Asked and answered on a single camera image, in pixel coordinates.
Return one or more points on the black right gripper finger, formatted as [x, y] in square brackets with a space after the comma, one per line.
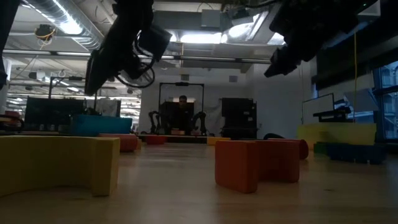
[283, 63]

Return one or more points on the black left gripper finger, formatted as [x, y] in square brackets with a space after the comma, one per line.
[96, 73]

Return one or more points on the pink cylinder block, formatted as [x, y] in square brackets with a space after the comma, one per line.
[127, 143]

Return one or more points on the yellow-orange toy brick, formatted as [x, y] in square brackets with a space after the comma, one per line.
[139, 143]

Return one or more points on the red cylinder block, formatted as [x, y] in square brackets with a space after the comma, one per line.
[304, 149]

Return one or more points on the large red toy brick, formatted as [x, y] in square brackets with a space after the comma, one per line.
[155, 139]

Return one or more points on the green toy brick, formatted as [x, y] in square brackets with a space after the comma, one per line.
[320, 147]

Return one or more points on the yellow arch block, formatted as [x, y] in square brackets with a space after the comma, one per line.
[105, 165]

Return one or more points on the orange toy brick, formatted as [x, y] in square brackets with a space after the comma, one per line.
[217, 141]

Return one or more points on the pink arch block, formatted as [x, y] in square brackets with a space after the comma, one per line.
[236, 165]

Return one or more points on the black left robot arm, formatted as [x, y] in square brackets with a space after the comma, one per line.
[6, 25]

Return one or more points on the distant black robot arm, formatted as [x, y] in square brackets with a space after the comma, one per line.
[201, 119]
[153, 121]

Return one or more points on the white sheet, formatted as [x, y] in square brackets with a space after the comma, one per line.
[109, 107]

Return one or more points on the teal plastic bin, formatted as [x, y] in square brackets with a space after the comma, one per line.
[99, 124]

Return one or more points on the white board panel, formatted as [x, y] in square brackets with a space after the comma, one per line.
[317, 109]

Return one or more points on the large black case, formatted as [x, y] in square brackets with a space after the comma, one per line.
[53, 113]

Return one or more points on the tall black cabinet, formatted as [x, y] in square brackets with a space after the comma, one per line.
[239, 118]

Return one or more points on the horizontal ceiling pipe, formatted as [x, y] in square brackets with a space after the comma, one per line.
[202, 58]

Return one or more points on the person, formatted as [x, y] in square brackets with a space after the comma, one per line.
[183, 99]

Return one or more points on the grey ceiling box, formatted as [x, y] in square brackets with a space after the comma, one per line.
[211, 18]

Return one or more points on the translucent yellow plastic bin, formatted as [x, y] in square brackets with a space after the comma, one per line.
[339, 133]

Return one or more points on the window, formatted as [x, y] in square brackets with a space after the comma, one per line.
[388, 109]

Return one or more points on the blue toy brick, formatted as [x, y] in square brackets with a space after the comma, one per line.
[357, 154]

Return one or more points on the black gantry frame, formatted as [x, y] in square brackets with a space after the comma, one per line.
[71, 78]

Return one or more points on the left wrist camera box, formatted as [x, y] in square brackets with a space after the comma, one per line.
[155, 42]

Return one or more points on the black shelf bracket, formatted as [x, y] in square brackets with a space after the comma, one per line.
[332, 114]

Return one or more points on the distant black station frame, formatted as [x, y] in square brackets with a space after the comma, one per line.
[182, 84]

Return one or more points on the silver ceiling duct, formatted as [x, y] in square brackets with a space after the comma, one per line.
[53, 9]

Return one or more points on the black aluminium table frame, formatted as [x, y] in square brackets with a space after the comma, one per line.
[186, 140]

